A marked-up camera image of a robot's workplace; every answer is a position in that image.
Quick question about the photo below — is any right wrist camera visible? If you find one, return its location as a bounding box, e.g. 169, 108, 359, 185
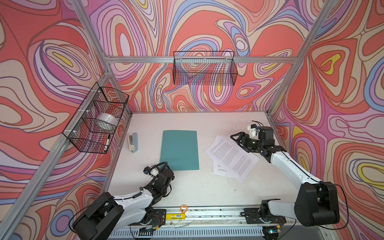
247, 124, 260, 138

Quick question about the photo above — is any black white marker pen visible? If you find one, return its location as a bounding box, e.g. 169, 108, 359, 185
104, 135, 111, 153

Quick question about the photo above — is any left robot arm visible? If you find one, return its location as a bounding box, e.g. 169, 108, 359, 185
68, 162, 175, 240

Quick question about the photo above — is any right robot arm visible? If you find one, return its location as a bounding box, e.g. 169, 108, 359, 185
231, 125, 340, 227

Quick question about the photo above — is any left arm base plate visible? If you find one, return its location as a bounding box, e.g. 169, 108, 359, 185
140, 209, 167, 227

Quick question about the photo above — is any black wire basket wall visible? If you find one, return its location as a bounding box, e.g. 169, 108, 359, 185
63, 83, 129, 154
173, 50, 238, 86

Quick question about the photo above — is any black wire basket left wall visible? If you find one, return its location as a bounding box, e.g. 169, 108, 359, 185
63, 83, 129, 154

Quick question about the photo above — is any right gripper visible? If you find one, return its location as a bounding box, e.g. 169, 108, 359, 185
230, 131, 263, 152

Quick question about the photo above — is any black wire basket back wall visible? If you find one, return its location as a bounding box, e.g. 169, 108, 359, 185
173, 50, 238, 86

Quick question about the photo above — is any grey white stapler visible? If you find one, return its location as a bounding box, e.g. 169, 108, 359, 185
127, 133, 138, 153

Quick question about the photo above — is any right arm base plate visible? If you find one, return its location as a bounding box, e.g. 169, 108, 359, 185
240, 208, 287, 225

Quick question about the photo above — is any yellow cylinder with label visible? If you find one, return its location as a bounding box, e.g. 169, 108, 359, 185
166, 213, 186, 220

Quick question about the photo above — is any teal folder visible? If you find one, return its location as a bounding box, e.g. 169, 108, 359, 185
160, 130, 200, 171

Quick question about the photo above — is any printed paper sheet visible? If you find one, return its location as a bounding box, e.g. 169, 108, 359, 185
205, 135, 259, 183
212, 160, 236, 178

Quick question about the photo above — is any white tape roll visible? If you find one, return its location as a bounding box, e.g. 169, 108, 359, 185
97, 113, 119, 126

